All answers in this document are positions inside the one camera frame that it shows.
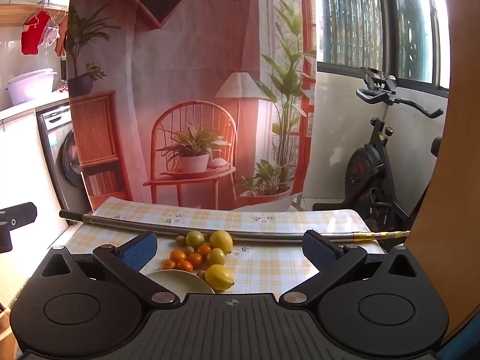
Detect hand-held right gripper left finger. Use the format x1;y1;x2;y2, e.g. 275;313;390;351
40;231;181;306

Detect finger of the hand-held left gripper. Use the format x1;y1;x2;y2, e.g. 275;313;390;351
0;229;14;254
0;202;38;230

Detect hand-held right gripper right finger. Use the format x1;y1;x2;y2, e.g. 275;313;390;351
278;229;432;304

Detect cream round plate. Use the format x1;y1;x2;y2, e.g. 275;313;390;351
144;269;216;301

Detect long metal pole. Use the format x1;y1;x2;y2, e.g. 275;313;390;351
60;210;411;242

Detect white cabinet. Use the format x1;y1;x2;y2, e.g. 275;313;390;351
0;99;70;256

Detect yellow checked tablecloth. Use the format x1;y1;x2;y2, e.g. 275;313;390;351
62;197;387;297

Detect greenish yellow lemon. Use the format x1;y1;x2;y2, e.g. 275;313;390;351
186;230;205;249

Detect grey washing machine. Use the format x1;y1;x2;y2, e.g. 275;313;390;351
37;108;92;211

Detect black exercise bike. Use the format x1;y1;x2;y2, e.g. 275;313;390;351
313;67;445;248

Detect pale purple plastic basin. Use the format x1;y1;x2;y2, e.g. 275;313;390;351
5;68;58;106

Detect red hanging garment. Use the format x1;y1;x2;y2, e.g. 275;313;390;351
20;10;52;55

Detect orange hanging gloves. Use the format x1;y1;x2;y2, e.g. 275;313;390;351
54;16;70;58

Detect white hanging garment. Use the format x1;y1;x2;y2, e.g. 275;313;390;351
39;25;61;48

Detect brown wooden board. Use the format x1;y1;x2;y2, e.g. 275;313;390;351
407;0;480;346

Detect printed room backdrop cloth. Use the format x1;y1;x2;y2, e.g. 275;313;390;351
67;0;317;211

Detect barred window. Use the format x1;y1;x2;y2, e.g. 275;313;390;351
317;0;452;91

